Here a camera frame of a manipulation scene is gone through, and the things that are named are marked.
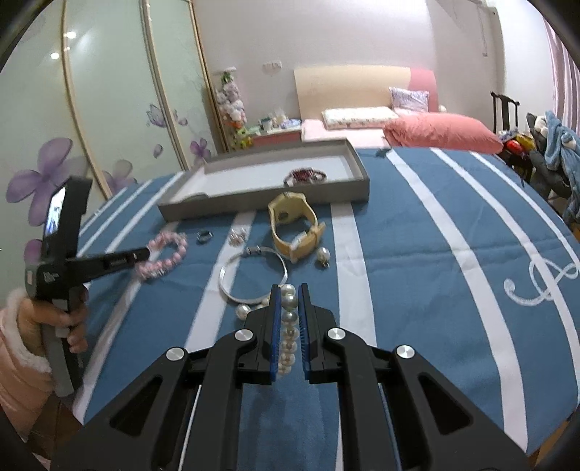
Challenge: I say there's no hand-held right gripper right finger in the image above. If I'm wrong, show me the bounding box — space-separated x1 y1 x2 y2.
298 283 529 471

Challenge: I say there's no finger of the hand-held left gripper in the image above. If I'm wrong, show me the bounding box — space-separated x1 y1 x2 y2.
67 247 153 284

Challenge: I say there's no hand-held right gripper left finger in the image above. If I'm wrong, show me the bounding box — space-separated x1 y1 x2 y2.
50 284 282 471

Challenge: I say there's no white pearl bracelet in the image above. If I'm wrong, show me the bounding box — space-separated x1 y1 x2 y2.
279 284 300 379

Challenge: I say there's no pink bead bracelet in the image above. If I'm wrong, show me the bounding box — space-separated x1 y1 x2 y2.
135 231 189 282

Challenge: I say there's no silver bangle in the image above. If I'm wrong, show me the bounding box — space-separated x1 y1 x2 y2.
219 245 290 305

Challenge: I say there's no yellow wrist watch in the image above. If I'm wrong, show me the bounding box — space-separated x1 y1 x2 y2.
267 191 327 266

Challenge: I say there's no grey jewelry tray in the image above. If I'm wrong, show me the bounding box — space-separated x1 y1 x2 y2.
157 138 370 223

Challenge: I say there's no person's left forearm pink sleeve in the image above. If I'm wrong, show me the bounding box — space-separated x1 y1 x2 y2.
0 287 59 454

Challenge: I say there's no person's left hand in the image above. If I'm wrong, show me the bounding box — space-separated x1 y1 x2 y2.
18 289 90 355

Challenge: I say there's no floral sliding door wardrobe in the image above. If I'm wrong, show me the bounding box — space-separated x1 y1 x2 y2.
0 0 224 284

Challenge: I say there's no blue white striped blanket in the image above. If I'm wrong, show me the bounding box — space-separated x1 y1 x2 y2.
72 147 580 471

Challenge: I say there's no column of plush toys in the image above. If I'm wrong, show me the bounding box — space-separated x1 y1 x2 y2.
215 67 253 151

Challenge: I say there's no pink beige nightstand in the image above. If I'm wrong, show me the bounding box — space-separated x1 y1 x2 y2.
250 127 303 148

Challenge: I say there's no bed with pink sheet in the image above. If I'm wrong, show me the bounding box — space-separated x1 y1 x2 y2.
301 106 454 150

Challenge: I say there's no white floral pillow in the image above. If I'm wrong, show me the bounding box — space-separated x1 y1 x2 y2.
321 106 400 130

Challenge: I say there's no folded pink quilt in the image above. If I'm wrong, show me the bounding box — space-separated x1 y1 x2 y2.
383 112 504 155

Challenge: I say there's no beige pink headboard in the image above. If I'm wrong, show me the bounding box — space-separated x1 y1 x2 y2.
294 64 440 121

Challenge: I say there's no lavender pillow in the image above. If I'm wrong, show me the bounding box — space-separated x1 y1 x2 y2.
389 86 431 113

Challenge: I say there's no dark padded chair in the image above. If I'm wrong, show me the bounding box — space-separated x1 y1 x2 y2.
525 112 572 201

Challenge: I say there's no dark wooden chair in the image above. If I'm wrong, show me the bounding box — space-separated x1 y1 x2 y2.
490 91 536 183

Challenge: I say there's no blue fleece garment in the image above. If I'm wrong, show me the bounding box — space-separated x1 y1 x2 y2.
541 110 580 224

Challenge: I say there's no pink curtain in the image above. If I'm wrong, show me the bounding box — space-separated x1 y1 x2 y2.
543 18 580 137

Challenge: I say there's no dark red bead bracelet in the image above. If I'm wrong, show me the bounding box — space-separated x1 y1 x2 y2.
284 167 328 187

